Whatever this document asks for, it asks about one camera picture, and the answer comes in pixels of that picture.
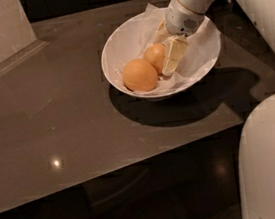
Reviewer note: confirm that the white paper liner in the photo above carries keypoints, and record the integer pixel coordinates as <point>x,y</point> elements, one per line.
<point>200,49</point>

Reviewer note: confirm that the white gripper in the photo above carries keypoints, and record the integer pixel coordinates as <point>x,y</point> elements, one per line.
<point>181,19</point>

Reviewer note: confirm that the white ceramic bowl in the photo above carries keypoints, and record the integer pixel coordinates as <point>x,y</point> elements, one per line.
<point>119,46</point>

